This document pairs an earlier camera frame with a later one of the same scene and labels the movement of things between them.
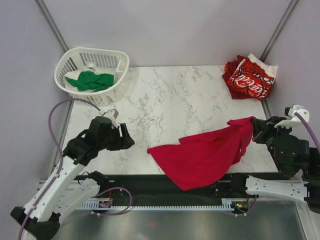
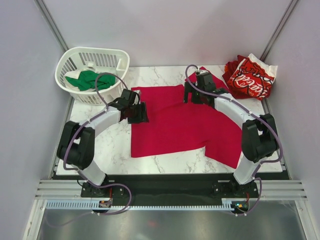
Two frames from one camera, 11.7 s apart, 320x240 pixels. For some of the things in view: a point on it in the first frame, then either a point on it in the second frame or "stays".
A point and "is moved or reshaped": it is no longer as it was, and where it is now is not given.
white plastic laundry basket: [95, 75] stays
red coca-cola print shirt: [254, 77] stays
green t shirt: [92, 81] stays
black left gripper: [123, 142] -> [142, 117]
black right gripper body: [265, 134] -> [195, 89]
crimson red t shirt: [203, 161] is moved or reshaped
